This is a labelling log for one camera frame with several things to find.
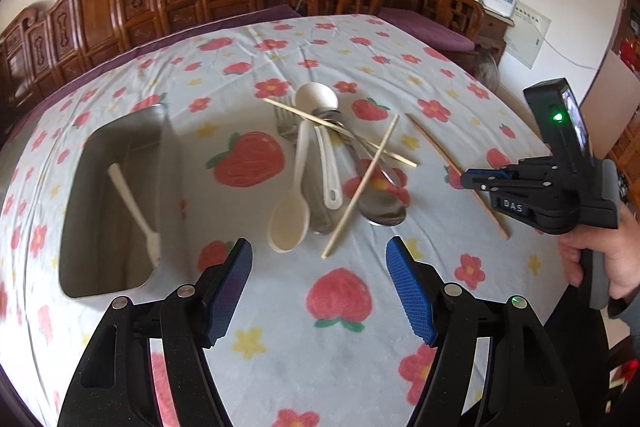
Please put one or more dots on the white round ladle spoon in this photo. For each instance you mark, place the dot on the white round ladle spoon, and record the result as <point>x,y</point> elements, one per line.
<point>315,97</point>

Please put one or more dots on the red wall decoration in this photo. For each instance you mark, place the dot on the red wall decoration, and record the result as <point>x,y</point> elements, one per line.
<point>631,54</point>

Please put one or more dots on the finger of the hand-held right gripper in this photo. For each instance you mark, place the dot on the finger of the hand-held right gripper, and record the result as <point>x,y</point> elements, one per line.
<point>480,183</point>
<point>535,167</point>

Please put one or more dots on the stainless steel tray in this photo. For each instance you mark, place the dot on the stainless steel tray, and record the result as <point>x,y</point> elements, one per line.
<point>100,207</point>

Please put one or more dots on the grey fluffy object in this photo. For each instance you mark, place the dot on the grey fluffy object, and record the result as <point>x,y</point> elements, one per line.
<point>487,69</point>

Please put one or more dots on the thin white plastic spoon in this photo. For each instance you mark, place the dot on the thin white plastic spoon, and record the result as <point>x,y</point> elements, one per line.
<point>131,202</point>

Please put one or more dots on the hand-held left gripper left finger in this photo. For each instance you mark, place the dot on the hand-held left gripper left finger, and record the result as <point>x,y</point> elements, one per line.
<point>232,287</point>

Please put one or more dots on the small wooden side chair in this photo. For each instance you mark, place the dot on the small wooden side chair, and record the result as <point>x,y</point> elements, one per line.
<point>455,9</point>

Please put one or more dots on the metal fork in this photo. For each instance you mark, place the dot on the metal fork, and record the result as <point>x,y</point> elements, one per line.
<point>287,122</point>

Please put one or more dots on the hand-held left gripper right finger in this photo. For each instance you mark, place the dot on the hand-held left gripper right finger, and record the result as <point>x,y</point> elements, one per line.
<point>410,292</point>

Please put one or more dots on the strawberry and flower print tablecloth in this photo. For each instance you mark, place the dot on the strawberry and flower print tablecloth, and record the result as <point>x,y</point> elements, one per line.
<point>300,332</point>

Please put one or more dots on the wooden chopstick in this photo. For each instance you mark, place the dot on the wooden chopstick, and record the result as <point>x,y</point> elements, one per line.
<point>350,207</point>
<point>300,111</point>
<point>435,147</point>

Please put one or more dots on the person's right hand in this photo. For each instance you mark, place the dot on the person's right hand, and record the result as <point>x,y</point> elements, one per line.
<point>622,257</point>

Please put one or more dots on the large metal spoon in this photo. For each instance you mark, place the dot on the large metal spoon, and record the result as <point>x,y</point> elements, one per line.
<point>382,209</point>

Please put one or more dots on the long carved wooden bench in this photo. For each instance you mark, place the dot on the long carved wooden bench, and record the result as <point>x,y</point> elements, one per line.
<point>95,7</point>

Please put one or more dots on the white wall panel box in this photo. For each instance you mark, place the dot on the white wall panel box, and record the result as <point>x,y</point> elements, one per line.
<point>527,32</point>

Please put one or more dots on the brown board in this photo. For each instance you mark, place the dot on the brown board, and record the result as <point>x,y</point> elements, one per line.
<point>617,97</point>

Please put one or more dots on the beige plastic spoon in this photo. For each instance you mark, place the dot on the beige plastic spoon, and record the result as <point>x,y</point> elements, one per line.
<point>289,227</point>

